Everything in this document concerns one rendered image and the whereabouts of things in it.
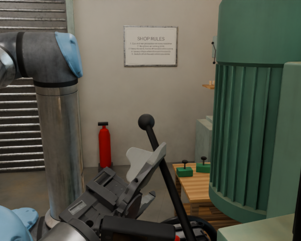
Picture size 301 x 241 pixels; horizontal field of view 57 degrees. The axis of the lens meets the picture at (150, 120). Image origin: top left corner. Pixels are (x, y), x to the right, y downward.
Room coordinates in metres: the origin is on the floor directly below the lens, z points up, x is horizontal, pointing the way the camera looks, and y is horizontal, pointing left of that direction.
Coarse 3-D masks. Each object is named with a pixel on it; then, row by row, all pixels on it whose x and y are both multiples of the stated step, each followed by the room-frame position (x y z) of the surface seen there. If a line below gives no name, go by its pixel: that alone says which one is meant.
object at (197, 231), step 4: (176, 224) 0.63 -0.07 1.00; (180, 224) 0.63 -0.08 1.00; (196, 228) 0.61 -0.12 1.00; (200, 228) 0.61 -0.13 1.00; (176, 232) 0.59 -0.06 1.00; (180, 232) 0.59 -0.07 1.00; (196, 232) 0.59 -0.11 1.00; (200, 232) 0.59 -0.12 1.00; (180, 236) 0.58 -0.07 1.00; (184, 236) 0.58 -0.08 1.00; (200, 240) 0.56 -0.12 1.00; (204, 240) 0.56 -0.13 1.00
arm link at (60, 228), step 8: (56, 224) 0.36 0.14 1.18; (64, 224) 0.35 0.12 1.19; (48, 232) 0.35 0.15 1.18; (56, 232) 0.34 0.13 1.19; (64, 232) 0.34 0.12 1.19; (72, 232) 0.34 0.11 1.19; (80, 232) 0.35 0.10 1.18; (40, 240) 0.34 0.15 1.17; (48, 240) 0.33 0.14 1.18; (56, 240) 0.33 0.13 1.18; (64, 240) 0.33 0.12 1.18; (72, 240) 0.33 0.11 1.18; (80, 240) 0.33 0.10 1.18
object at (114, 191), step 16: (96, 176) 0.44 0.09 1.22; (112, 176) 0.44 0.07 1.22; (96, 192) 0.41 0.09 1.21; (112, 192) 0.42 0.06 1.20; (80, 208) 0.40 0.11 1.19; (96, 208) 0.40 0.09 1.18; (112, 208) 0.40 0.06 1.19; (128, 208) 0.39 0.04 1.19; (80, 224) 0.36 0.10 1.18; (96, 224) 0.38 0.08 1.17; (96, 240) 0.35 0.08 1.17
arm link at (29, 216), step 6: (12, 210) 0.85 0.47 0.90; (18, 210) 0.85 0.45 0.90; (24, 210) 0.84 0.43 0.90; (30, 210) 0.84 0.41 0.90; (18, 216) 0.81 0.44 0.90; (24, 216) 0.81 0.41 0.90; (30, 216) 0.81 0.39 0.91; (36, 216) 0.81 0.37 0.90; (42, 216) 0.86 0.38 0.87; (24, 222) 0.77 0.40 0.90; (30, 222) 0.78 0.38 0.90; (36, 222) 0.80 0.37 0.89; (42, 222) 0.80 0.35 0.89; (30, 228) 0.77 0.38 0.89; (36, 228) 0.78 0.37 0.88; (42, 228) 0.78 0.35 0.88; (36, 234) 0.76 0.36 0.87; (36, 240) 0.75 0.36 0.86
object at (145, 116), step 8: (144, 120) 0.54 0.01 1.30; (152, 120) 0.55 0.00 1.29; (144, 128) 0.54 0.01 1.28; (152, 136) 0.51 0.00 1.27; (152, 144) 0.49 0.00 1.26; (160, 168) 0.45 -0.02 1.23; (168, 168) 0.44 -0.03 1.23; (168, 176) 0.42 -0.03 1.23; (168, 184) 0.41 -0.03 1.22; (176, 192) 0.40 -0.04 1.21; (176, 200) 0.38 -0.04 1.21; (176, 208) 0.38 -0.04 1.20; (184, 216) 0.36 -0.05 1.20; (184, 224) 0.35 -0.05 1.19; (184, 232) 0.34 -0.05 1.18; (192, 232) 0.34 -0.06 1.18; (192, 240) 0.33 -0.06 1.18
